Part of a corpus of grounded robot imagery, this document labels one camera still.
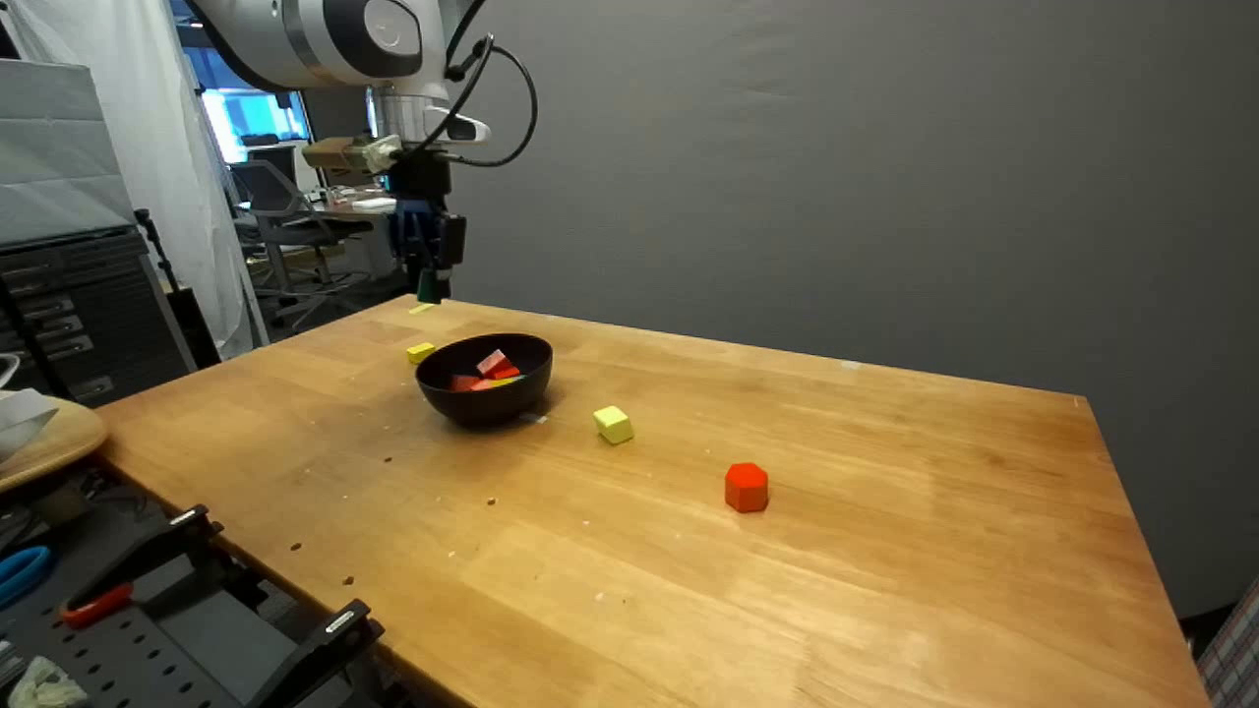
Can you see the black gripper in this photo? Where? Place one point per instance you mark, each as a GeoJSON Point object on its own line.
{"type": "Point", "coordinates": [427, 235]}

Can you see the red triangular prism block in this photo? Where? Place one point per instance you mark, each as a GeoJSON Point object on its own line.
{"type": "Point", "coordinates": [477, 384]}

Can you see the red cube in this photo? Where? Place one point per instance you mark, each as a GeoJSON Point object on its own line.
{"type": "Point", "coordinates": [503, 375]}

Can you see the yellow cube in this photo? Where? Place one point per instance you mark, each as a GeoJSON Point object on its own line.
{"type": "Point", "coordinates": [611, 426]}

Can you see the orange hexagonal block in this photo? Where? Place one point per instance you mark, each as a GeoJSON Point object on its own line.
{"type": "Point", "coordinates": [743, 488]}

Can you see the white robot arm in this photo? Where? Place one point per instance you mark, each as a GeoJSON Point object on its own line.
{"type": "Point", "coordinates": [402, 55]}

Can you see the black bowl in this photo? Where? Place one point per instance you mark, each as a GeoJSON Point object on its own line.
{"type": "Point", "coordinates": [497, 408]}

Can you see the black drawer cabinet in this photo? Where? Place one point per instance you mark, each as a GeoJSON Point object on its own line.
{"type": "Point", "coordinates": [83, 317]}

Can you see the black clamp front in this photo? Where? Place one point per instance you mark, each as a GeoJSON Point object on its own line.
{"type": "Point", "coordinates": [320, 654]}

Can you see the round wooden board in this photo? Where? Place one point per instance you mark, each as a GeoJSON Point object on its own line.
{"type": "Point", "coordinates": [60, 442]}

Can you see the white cloth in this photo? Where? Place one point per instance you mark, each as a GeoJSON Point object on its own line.
{"type": "Point", "coordinates": [19, 419]}

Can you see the black pegboard tool tray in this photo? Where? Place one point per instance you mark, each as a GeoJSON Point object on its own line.
{"type": "Point", "coordinates": [203, 631]}

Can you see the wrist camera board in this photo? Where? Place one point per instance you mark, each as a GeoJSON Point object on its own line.
{"type": "Point", "coordinates": [351, 157]}

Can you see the red handled clamp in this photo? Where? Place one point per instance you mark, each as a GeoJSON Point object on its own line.
{"type": "Point", "coordinates": [106, 590]}

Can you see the blue handled scissors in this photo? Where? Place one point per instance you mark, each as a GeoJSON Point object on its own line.
{"type": "Point", "coordinates": [19, 573]}

